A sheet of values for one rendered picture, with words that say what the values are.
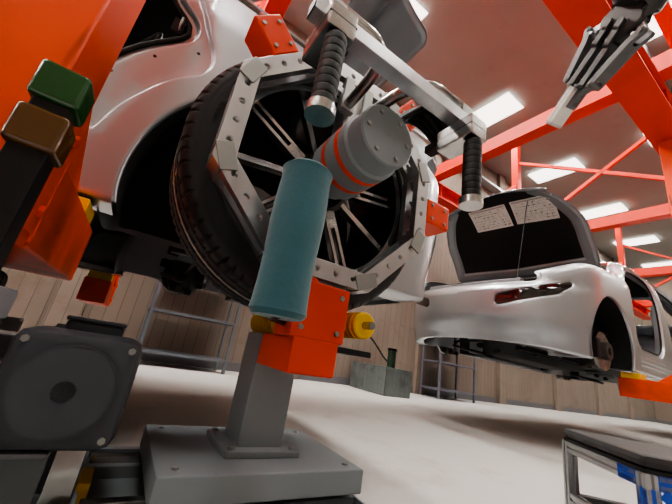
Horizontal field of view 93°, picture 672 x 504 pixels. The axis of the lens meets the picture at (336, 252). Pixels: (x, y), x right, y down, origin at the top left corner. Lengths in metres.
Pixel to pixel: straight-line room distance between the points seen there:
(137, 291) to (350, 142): 4.42
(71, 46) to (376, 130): 0.47
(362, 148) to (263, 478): 0.61
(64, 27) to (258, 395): 0.70
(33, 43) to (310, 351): 0.60
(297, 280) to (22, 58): 0.46
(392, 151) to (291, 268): 0.31
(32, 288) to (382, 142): 4.62
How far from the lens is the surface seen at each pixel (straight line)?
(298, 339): 0.60
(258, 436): 0.78
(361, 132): 0.61
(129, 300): 4.86
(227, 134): 0.65
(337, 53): 0.54
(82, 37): 0.66
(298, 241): 0.48
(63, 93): 0.42
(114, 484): 0.85
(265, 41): 0.82
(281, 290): 0.46
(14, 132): 0.41
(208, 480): 0.66
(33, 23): 0.66
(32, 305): 4.93
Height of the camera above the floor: 0.44
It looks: 18 degrees up
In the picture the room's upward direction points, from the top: 10 degrees clockwise
